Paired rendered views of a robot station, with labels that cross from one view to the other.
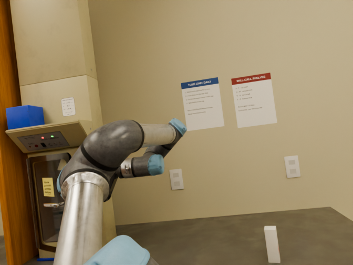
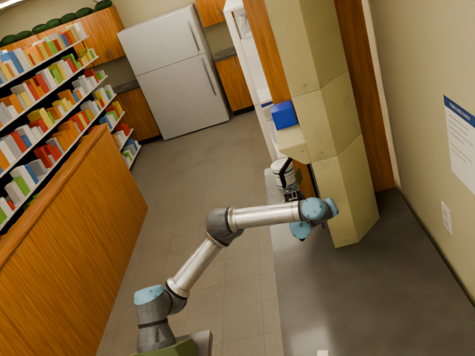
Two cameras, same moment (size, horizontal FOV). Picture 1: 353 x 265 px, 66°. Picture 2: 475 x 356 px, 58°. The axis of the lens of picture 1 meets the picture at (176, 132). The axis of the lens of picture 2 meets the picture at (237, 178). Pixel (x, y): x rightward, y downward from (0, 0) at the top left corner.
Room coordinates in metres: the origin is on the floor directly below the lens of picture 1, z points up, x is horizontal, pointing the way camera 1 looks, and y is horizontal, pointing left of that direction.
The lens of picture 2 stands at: (0.90, -1.26, 2.26)
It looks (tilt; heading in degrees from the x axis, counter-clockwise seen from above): 26 degrees down; 92
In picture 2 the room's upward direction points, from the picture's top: 21 degrees counter-clockwise
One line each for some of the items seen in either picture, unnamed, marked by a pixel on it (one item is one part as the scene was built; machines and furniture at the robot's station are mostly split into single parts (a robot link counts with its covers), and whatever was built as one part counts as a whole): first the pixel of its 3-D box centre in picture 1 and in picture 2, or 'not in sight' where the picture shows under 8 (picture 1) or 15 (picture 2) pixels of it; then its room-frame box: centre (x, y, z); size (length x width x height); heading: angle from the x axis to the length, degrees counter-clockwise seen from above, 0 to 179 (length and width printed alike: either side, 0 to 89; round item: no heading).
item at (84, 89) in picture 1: (77, 164); (337, 156); (1.31, 0.49, 1.33); 0.32 x 0.25 x 0.77; 82
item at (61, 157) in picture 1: (52, 203); (301, 191); (1.11, 0.53, 1.19); 0.30 x 0.01 x 0.40; 55
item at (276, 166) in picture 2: not in sight; (284, 173); (1.10, 1.09, 1.02); 0.13 x 0.13 x 0.15
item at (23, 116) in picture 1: (26, 118); (283, 114); (1.14, 0.62, 1.56); 0.10 x 0.10 x 0.09; 82
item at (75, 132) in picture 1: (51, 137); (290, 141); (1.13, 0.52, 1.46); 0.32 x 0.12 x 0.10; 82
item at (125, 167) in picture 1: (127, 167); not in sight; (1.03, 0.20, 1.30); 0.08 x 0.05 x 0.08; 172
